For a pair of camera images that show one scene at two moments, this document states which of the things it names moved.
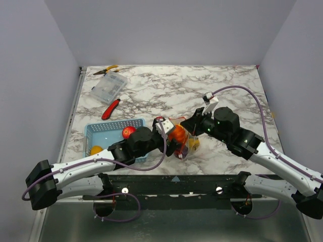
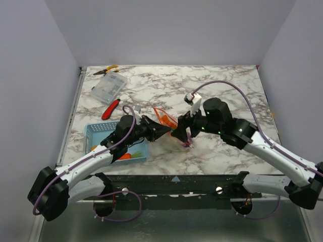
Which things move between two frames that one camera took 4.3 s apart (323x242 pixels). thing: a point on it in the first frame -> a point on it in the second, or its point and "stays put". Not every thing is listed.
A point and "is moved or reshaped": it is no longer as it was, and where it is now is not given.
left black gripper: [171, 147] -> [155, 130]
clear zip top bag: [188, 142] is moved or reshaped
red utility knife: [106, 115] stays put
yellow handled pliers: [105, 71] stays put
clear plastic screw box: [108, 87] stays put
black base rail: [177, 192] stays put
